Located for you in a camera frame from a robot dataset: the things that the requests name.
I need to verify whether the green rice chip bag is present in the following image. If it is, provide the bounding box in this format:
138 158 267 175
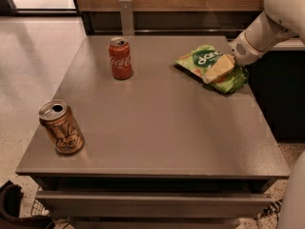
176 45 249 94

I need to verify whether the left metal counter bracket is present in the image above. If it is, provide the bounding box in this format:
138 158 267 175
119 0 134 35

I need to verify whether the dark brown chair part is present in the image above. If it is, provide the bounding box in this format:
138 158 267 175
0 180 55 229

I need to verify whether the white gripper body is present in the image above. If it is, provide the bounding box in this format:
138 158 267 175
231 32 264 66

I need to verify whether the orange LaCroix can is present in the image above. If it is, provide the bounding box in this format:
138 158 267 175
39 100 85 155

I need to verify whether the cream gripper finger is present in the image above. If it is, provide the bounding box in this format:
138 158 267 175
203 54 235 84

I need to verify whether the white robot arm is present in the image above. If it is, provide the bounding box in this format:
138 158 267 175
203 0 305 84

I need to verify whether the wire basket under table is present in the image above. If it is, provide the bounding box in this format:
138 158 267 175
30 199 50 216

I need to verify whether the red Coca-Cola can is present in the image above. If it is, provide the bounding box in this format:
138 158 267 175
109 37 132 80

